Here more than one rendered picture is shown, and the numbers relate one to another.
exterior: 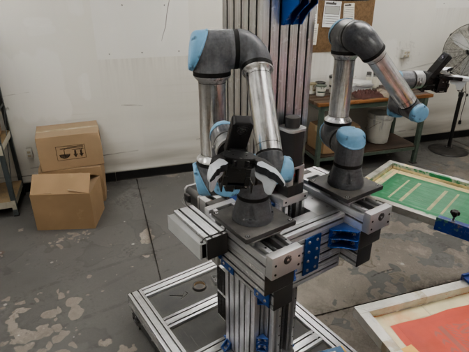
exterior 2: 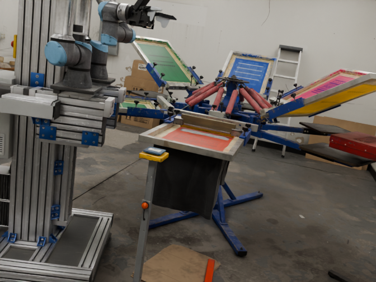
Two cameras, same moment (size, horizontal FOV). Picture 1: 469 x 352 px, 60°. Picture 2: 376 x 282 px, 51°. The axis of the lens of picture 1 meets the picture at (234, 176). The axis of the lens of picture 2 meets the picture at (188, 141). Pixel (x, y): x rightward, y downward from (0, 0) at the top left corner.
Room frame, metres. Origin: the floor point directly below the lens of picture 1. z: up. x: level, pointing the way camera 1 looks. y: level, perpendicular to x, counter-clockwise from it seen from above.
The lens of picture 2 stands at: (-0.33, 1.40, 1.57)
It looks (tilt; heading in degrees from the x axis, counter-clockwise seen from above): 14 degrees down; 301
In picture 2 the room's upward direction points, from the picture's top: 9 degrees clockwise
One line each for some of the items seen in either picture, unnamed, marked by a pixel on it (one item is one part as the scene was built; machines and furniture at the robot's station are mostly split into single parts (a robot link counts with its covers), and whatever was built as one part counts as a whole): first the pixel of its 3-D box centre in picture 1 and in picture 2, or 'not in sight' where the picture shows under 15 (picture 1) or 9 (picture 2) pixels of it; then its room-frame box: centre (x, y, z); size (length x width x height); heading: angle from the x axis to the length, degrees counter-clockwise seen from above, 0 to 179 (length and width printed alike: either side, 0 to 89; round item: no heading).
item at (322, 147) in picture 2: not in sight; (287, 141); (0.63, -1.75, 0.91); 1.34 x 0.40 x 0.08; 168
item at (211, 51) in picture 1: (213, 118); (65, 9); (1.27, 0.07, 1.63); 0.15 x 0.12 x 0.55; 99
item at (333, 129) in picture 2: not in sight; (288, 128); (0.83, -2.39, 0.91); 1.34 x 0.40 x 0.08; 48
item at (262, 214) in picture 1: (252, 204); (78, 76); (1.29, -0.07, 1.31); 0.15 x 0.15 x 0.10
